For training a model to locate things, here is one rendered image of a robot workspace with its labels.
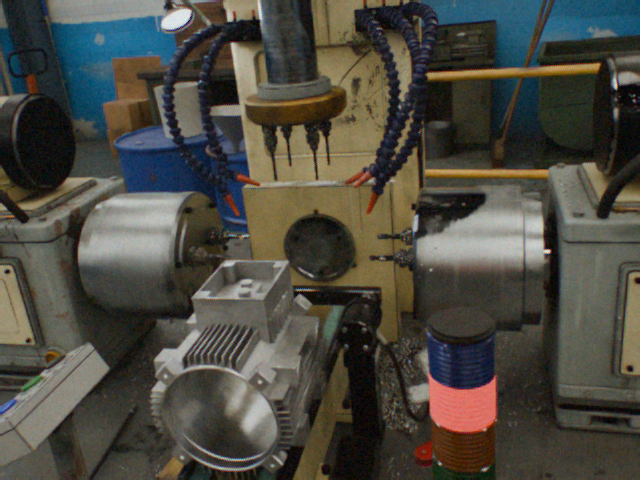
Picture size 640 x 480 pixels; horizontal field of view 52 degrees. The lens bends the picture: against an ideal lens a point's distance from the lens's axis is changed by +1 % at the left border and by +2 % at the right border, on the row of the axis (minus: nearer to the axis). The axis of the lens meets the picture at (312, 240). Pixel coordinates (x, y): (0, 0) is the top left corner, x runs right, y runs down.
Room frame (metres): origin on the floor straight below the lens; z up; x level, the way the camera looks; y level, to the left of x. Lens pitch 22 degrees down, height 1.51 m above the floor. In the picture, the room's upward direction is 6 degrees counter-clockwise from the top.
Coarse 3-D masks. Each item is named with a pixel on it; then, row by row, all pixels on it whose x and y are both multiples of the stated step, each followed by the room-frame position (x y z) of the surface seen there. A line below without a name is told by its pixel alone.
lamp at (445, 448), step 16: (432, 432) 0.50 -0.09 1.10; (448, 432) 0.48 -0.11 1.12; (464, 432) 0.48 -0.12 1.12; (480, 432) 0.48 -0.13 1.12; (432, 448) 0.51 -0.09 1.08; (448, 448) 0.48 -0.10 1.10; (464, 448) 0.48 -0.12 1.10; (480, 448) 0.48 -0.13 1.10; (448, 464) 0.48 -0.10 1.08; (464, 464) 0.48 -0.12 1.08; (480, 464) 0.48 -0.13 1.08
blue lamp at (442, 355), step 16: (432, 336) 0.50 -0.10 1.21; (432, 352) 0.50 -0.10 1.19; (448, 352) 0.48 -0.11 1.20; (464, 352) 0.48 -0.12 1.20; (480, 352) 0.48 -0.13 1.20; (432, 368) 0.50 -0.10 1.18; (448, 368) 0.48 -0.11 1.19; (464, 368) 0.48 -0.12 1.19; (480, 368) 0.48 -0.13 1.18; (448, 384) 0.48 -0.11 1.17; (464, 384) 0.48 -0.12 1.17; (480, 384) 0.48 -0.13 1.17
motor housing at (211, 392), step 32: (288, 320) 0.80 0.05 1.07; (192, 352) 0.69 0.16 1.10; (224, 352) 0.68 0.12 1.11; (256, 352) 0.71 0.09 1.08; (288, 352) 0.73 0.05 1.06; (320, 352) 0.80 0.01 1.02; (160, 384) 0.71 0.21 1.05; (192, 384) 0.77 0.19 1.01; (224, 384) 0.82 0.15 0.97; (288, 384) 0.68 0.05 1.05; (160, 416) 0.70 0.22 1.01; (192, 416) 0.74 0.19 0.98; (224, 416) 0.77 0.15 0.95; (256, 416) 0.77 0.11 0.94; (288, 416) 0.65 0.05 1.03; (192, 448) 0.70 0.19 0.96; (224, 448) 0.71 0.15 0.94; (256, 448) 0.70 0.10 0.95; (288, 448) 0.65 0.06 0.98
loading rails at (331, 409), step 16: (336, 320) 1.07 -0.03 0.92; (336, 352) 0.97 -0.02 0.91; (336, 368) 0.96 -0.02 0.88; (336, 384) 0.95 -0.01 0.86; (320, 400) 0.85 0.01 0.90; (336, 400) 0.94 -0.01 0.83; (320, 416) 0.84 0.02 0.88; (336, 416) 0.92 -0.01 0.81; (320, 432) 0.83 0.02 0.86; (304, 448) 0.75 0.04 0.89; (320, 448) 0.82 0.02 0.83; (192, 464) 0.71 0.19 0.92; (288, 464) 0.68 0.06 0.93; (304, 464) 0.74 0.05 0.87; (320, 464) 0.80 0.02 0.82
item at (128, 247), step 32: (160, 192) 1.21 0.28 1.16; (192, 192) 1.19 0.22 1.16; (96, 224) 1.13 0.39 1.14; (128, 224) 1.12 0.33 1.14; (160, 224) 1.10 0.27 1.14; (192, 224) 1.14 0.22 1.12; (96, 256) 1.10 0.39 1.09; (128, 256) 1.08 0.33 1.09; (160, 256) 1.06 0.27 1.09; (192, 256) 1.10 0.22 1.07; (96, 288) 1.09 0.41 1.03; (128, 288) 1.07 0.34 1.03; (160, 288) 1.05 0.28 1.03; (192, 288) 1.10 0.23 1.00
